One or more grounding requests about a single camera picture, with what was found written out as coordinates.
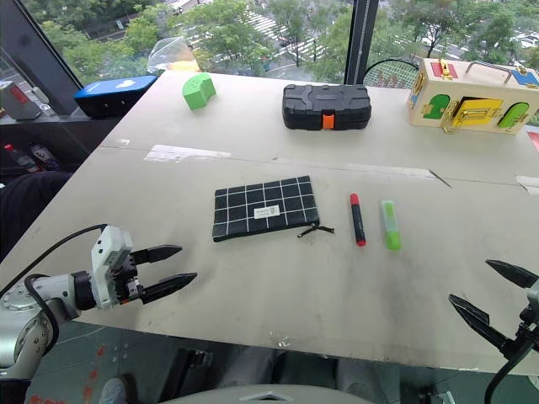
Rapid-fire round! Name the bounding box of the green highlighter pen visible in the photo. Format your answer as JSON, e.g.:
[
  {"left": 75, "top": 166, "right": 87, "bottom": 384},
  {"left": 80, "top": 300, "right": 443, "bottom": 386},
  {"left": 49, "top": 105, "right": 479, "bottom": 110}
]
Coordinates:
[{"left": 381, "top": 199, "right": 403, "bottom": 252}]

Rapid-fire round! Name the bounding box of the clear tape patch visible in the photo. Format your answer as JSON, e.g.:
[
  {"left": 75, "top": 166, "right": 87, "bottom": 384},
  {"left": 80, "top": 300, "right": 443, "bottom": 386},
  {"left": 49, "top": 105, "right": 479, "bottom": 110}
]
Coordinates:
[{"left": 143, "top": 143, "right": 232, "bottom": 164}]

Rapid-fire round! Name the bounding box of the clear plastic bag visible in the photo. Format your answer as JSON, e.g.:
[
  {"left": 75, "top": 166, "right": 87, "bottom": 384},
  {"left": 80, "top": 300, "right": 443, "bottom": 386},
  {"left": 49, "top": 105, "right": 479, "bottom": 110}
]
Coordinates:
[{"left": 146, "top": 35, "right": 200, "bottom": 73}]

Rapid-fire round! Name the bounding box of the grey device with red label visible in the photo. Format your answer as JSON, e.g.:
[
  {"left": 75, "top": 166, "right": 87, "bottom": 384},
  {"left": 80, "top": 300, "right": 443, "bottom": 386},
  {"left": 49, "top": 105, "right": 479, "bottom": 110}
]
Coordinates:
[{"left": 0, "top": 78, "right": 56, "bottom": 122}]

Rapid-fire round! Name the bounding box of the wooden lock activity box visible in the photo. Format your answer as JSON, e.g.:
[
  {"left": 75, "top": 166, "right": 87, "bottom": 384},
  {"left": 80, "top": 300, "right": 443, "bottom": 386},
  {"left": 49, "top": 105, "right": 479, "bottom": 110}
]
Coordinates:
[{"left": 405, "top": 57, "right": 539, "bottom": 136}]

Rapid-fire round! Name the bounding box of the red and black marker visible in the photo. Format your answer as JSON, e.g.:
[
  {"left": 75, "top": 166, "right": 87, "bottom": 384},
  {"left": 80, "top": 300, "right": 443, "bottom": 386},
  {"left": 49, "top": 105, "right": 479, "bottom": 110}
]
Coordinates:
[{"left": 349, "top": 192, "right": 367, "bottom": 248}]

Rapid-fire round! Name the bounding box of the blue and white shoe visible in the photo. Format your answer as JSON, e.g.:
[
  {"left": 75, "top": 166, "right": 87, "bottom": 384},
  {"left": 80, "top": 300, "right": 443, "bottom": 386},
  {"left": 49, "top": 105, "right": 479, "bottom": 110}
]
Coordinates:
[{"left": 99, "top": 373, "right": 141, "bottom": 404}]

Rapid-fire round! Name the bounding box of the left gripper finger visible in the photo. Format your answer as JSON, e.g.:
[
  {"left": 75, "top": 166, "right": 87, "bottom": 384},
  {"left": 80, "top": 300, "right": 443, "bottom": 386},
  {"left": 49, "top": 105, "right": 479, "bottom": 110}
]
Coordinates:
[
  {"left": 133, "top": 244, "right": 184, "bottom": 267},
  {"left": 140, "top": 272, "right": 199, "bottom": 306}
]

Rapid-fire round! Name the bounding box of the blue flat box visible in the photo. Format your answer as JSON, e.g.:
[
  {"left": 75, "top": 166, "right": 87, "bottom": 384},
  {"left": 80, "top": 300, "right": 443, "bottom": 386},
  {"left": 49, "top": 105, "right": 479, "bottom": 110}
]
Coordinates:
[{"left": 73, "top": 75, "right": 158, "bottom": 119}]

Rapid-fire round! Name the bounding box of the black grid pencil case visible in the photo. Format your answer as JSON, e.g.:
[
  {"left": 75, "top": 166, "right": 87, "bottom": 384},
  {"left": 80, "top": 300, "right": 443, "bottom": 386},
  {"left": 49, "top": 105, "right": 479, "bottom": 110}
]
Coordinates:
[{"left": 211, "top": 175, "right": 337, "bottom": 244}]

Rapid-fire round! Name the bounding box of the clear plastic bottle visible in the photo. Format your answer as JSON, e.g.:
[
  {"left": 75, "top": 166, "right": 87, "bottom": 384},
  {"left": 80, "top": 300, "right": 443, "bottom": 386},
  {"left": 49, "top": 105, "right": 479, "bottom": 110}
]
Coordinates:
[{"left": 29, "top": 142, "right": 61, "bottom": 170}]

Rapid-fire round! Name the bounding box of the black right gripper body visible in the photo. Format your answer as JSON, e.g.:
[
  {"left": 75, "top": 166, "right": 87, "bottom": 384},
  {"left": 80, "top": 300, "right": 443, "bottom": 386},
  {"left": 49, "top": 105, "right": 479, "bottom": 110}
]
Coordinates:
[{"left": 514, "top": 306, "right": 539, "bottom": 359}]

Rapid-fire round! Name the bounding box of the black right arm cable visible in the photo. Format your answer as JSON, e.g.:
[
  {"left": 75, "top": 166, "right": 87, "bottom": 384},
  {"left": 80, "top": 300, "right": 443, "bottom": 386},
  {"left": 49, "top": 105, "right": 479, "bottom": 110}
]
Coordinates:
[{"left": 483, "top": 336, "right": 539, "bottom": 404}]

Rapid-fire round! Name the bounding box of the grey rounded robot torso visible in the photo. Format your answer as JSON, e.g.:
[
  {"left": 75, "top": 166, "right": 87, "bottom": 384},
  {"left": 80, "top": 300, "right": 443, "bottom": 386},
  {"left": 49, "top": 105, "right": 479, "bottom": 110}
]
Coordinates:
[{"left": 162, "top": 381, "right": 382, "bottom": 404}]

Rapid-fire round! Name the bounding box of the black window mullion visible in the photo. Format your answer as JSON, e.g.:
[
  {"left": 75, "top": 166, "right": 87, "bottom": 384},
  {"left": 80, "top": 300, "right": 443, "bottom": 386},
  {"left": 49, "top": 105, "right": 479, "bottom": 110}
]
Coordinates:
[{"left": 343, "top": 0, "right": 381, "bottom": 86}]

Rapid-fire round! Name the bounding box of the plastic bottle with red cap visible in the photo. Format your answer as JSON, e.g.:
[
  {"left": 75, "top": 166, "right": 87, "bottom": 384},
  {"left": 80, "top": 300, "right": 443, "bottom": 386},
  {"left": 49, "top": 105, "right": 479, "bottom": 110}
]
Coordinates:
[{"left": 2, "top": 142, "right": 40, "bottom": 174}]

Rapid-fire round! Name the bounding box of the black tool case orange latch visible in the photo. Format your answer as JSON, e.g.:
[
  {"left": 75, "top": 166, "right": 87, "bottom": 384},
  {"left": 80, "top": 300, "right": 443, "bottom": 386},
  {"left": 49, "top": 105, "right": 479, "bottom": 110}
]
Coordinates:
[{"left": 281, "top": 82, "right": 373, "bottom": 132}]

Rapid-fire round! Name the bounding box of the black fabric bundle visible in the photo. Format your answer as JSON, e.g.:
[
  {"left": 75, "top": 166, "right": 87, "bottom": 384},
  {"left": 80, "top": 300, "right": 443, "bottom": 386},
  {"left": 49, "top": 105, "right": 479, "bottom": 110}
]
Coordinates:
[{"left": 0, "top": 169, "right": 73, "bottom": 263}]

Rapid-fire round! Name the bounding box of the green plastic block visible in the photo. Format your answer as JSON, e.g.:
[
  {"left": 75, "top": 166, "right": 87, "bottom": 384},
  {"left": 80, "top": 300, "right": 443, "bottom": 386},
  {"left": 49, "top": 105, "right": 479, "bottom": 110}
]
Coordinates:
[{"left": 181, "top": 72, "right": 218, "bottom": 112}]

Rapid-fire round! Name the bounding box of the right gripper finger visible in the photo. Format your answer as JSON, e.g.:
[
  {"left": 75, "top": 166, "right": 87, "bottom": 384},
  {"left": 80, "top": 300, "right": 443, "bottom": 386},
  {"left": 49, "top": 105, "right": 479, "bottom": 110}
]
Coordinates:
[
  {"left": 447, "top": 294, "right": 520, "bottom": 359},
  {"left": 485, "top": 259, "right": 539, "bottom": 290}
]

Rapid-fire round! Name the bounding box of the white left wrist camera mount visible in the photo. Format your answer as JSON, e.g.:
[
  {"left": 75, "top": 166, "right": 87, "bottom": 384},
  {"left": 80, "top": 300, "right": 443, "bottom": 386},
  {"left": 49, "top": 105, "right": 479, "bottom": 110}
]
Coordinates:
[{"left": 89, "top": 225, "right": 134, "bottom": 311}]

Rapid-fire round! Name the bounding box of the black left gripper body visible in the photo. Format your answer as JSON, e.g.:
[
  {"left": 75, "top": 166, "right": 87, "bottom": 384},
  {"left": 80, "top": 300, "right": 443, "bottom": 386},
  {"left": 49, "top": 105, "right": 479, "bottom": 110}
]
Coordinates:
[{"left": 110, "top": 250, "right": 147, "bottom": 306}]

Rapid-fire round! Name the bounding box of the black badminton racket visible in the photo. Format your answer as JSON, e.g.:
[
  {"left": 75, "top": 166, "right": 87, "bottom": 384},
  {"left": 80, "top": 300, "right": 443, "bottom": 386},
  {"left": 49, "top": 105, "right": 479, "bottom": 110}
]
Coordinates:
[{"left": 363, "top": 58, "right": 422, "bottom": 90}]

